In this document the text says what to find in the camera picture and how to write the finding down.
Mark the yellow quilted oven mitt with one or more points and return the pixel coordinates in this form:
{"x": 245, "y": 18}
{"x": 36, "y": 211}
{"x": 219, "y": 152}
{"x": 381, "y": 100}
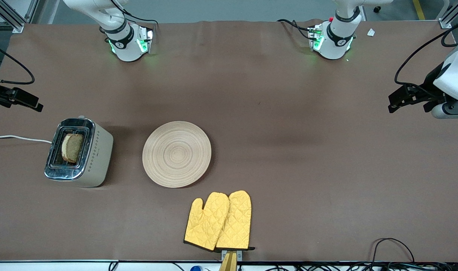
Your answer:
{"x": 236, "y": 222}
{"x": 206, "y": 222}

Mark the aluminium frame post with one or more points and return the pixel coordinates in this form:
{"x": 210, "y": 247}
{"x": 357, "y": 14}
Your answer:
{"x": 449, "y": 17}
{"x": 14, "y": 19}

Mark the brown toast slice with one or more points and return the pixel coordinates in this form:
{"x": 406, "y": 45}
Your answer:
{"x": 72, "y": 148}

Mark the small metal bracket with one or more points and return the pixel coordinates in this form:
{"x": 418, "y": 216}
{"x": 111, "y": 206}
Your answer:
{"x": 239, "y": 255}

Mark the silver beige toaster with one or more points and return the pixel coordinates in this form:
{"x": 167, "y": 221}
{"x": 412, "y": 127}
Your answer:
{"x": 97, "y": 158}

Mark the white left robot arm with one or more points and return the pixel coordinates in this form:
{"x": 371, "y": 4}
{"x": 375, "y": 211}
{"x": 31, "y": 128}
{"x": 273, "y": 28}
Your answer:
{"x": 336, "y": 37}

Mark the round wooden plate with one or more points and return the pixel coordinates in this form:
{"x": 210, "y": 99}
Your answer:
{"x": 176, "y": 154}

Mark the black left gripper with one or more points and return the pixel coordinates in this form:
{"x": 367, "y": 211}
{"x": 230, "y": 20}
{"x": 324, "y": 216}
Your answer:
{"x": 429, "y": 87}

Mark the brown table cover sheet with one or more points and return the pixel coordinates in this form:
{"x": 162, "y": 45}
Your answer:
{"x": 289, "y": 207}

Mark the small white paper scrap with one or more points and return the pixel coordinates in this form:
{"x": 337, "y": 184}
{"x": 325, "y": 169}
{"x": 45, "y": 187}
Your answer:
{"x": 371, "y": 32}

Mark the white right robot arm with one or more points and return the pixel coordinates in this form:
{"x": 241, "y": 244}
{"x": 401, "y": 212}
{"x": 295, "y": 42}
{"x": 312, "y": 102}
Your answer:
{"x": 125, "y": 41}

